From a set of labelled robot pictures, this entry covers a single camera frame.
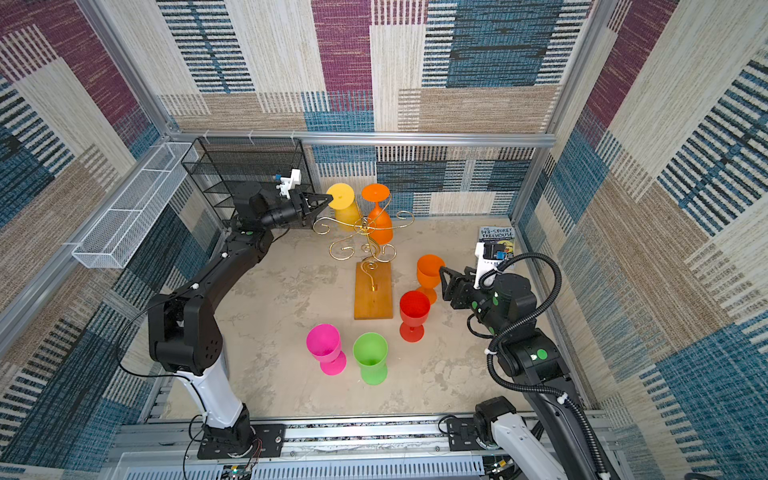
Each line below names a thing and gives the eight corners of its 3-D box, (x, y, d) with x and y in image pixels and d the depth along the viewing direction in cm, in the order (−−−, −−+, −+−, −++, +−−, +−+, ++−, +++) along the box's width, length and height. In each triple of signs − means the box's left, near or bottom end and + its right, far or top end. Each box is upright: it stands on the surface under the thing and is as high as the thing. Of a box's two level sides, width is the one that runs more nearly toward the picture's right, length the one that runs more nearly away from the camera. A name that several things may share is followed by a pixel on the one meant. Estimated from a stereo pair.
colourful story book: (478, 253, 114) (481, 245, 110) (479, 231, 121) (482, 222, 117) (511, 259, 112) (515, 250, 108) (510, 236, 119) (514, 227, 115)
